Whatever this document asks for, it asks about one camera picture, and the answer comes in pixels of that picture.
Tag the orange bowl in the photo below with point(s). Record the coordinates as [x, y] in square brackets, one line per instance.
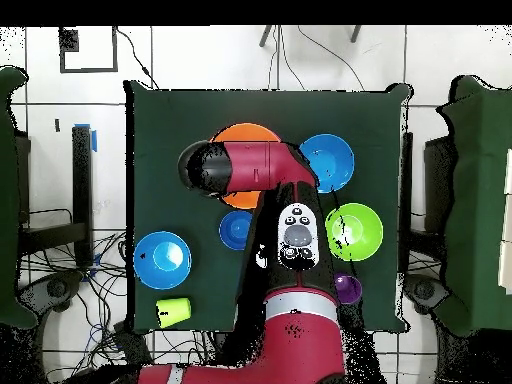
[244, 132]

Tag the large blue bowl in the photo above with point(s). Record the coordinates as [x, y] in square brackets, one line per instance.
[332, 162]
[162, 260]

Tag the yellow-green cup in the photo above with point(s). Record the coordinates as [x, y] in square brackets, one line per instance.
[174, 312]

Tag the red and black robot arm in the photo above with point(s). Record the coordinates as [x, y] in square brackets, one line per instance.
[304, 340]

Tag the small dark blue bowl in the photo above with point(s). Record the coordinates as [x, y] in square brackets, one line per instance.
[234, 230]

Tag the lime green bowl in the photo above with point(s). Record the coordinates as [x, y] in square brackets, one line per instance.
[360, 232]

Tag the purple cup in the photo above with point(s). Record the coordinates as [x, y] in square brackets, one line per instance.
[351, 288]

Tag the dark green tablecloth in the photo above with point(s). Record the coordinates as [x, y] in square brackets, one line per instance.
[180, 112]

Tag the black power strip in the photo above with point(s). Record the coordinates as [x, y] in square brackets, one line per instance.
[134, 346]

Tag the grey chair base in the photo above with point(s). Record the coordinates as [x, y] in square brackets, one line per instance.
[56, 288]
[424, 292]

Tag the green cloth covered table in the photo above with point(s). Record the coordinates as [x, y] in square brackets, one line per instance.
[480, 200]
[8, 200]

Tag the black stand post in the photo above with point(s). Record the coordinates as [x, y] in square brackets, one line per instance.
[82, 180]
[407, 180]

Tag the camera tripod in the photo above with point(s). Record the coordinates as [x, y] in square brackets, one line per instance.
[264, 36]

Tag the black square floor frame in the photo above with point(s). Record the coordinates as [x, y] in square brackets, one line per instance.
[68, 40]

